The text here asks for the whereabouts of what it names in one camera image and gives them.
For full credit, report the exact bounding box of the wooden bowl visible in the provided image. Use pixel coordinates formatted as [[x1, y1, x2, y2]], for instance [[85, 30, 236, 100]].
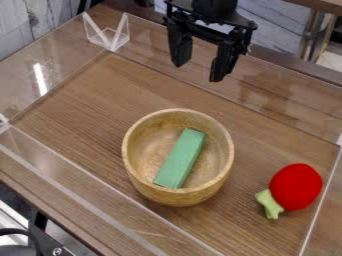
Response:
[[122, 108, 236, 207]]

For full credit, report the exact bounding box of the metal table leg background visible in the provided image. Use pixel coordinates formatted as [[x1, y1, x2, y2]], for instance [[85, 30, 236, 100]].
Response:
[[301, 10, 337, 63]]

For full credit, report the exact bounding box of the black cable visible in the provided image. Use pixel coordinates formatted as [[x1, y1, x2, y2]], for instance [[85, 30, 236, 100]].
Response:
[[0, 227, 33, 249]]

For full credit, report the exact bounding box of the red plush strawberry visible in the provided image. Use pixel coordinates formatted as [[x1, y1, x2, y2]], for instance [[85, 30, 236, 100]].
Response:
[[256, 163, 324, 220]]

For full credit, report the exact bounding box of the green rectangular block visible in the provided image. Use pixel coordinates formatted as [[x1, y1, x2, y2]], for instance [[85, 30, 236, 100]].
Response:
[[154, 128, 208, 189]]

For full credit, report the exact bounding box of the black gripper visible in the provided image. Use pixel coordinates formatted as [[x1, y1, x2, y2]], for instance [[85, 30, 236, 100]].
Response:
[[165, 0, 258, 82]]

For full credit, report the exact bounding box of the black table frame bracket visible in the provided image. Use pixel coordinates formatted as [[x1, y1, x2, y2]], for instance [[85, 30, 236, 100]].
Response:
[[29, 210, 75, 256]]

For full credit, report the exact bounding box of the clear acrylic wall panel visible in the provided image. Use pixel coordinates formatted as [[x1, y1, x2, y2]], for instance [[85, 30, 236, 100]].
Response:
[[0, 124, 217, 256]]

